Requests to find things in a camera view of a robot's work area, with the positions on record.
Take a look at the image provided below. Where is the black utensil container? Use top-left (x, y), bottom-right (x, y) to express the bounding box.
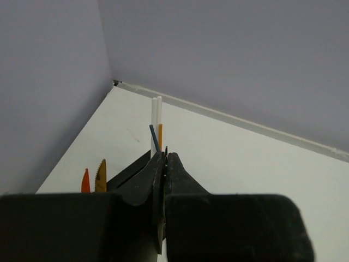
top-left (107, 150), bottom-right (151, 192)

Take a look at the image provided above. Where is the iridescent blue purple fork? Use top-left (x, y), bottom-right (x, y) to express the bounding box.
top-left (164, 146), bottom-right (168, 177)

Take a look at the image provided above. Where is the gold knife black handle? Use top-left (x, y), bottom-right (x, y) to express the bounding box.
top-left (94, 159), bottom-right (107, 193)

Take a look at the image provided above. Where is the orange plastic knife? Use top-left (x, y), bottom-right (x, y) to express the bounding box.
top-left (81, 168), bottom-right (91, 193)

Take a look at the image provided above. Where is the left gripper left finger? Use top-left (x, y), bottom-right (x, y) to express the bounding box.
top-left (1, 153), bottom-right (165, 261)

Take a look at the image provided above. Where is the orange chopstick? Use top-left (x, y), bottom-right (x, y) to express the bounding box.
top-left (158, 123), bottom-right (163, 151)

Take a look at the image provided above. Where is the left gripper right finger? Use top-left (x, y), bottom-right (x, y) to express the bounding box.
top-left (165, 153), bottom-right (315, 261)

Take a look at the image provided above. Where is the white chopstick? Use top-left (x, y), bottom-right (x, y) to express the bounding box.
top-left (151, 98), bottom-right (158, 157)
top-left (157, 96), bottom-right (162, 139)

